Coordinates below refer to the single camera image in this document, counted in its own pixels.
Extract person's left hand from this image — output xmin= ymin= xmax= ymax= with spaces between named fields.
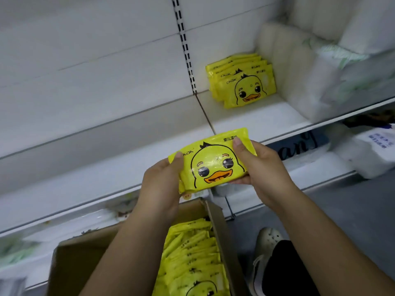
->
xmin=137 ymin=151 xmax=186 ymax=222

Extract person's right hand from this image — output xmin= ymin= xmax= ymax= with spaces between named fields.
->
xmin=231 ymin=137 xmax=300 ymax=210

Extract yellow duck packet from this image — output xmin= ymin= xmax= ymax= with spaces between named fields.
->
xmin=168 ymin=127 xmax=258 ymax=195

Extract yellow duck packets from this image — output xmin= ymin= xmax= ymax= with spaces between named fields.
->
xmin=205 ymin=53 xmax=277 ymax=109
xmin=152 ymin=217 xmax=230 ymax=296

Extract brown cardboard box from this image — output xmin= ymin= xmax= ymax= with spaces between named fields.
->
xmin=46 ymin=197 xmax=251 ymax=296

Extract white metal shelf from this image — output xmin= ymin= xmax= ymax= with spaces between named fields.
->
xmin=0 ymin=0 xmax=395 ymax=290

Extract person's right forearm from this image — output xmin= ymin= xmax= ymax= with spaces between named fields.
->
xmin=272 ymin=188 xmax=395 ymax=296

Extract person's left forearm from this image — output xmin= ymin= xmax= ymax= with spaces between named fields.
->
xmin=80 ymin=206 xmax=180 ymax=296

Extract person's right cream clog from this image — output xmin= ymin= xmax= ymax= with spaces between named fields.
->
xmin=247 ymin=227 xmax=285 ymax=296

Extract person's black trousers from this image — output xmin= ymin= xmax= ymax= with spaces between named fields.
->
xmin=262 ymin=239 xmax=322 ymax=296

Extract blue white roll pack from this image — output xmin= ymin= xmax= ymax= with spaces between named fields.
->
xmin=327 ymin=123 xmax=395 ymax=180

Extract plain white tissue pack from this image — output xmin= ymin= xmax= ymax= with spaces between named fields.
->
xmin=287 ymin=0 xmax=395 ymax=56

